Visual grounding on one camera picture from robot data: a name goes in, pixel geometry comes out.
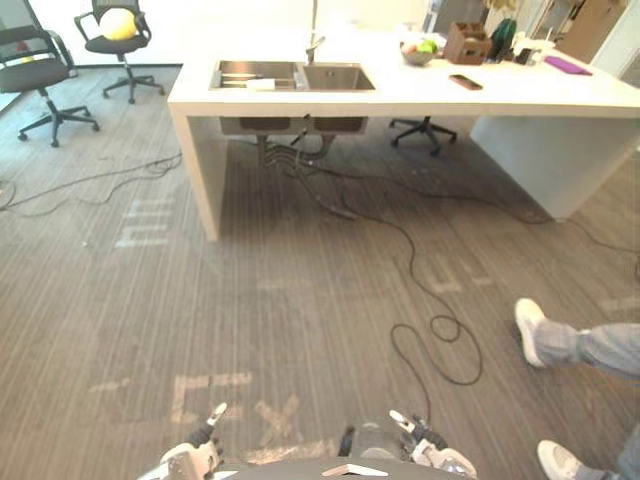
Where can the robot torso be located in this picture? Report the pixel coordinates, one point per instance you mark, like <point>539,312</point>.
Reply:
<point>300,471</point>

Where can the person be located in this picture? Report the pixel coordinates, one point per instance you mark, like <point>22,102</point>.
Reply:
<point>600,345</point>

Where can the black office chair base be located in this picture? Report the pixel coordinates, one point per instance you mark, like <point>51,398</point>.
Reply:
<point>423,132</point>

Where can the chrome faucet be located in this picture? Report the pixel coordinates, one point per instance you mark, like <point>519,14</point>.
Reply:
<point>315,47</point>

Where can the black mesh office chair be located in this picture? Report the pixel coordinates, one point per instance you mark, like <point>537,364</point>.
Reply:
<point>117,50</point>
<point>35,75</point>

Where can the metal fruit bowl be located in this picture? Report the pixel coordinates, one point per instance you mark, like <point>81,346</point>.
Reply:
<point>419,56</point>

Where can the dark green bottle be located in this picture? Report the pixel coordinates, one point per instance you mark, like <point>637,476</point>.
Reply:
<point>503,34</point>

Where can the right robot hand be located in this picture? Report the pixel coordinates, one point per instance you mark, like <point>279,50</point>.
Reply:
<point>422,434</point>

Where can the black smartphone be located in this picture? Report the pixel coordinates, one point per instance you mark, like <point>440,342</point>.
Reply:
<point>465,82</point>

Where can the white kitchen island table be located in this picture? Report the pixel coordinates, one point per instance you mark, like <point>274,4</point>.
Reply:
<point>450,100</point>

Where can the stainless steel double sink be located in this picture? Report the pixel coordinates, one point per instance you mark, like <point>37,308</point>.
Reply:
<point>295,76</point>

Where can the yellow ball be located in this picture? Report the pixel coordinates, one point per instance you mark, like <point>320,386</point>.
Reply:
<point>118,24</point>

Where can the green apple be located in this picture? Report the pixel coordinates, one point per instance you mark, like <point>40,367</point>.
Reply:
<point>428,47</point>

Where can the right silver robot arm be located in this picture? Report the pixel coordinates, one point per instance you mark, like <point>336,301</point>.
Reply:
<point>445,462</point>

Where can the purple cloth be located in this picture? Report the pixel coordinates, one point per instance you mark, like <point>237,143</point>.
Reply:
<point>567,65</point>

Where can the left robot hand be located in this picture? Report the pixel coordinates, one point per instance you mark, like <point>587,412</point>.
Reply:
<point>202,438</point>

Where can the brown wooden box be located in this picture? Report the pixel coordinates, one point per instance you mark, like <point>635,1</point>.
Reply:
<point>467,44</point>

